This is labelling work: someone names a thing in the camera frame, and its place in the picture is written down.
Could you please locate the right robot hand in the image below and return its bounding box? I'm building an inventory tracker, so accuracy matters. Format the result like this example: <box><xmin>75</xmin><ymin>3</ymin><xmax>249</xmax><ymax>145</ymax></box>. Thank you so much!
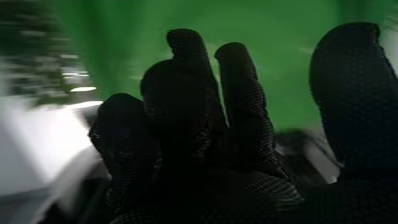
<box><xmin>87</xmin><ymin>22</ymin><xmax>398</xmax><ymax>224</ymax></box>

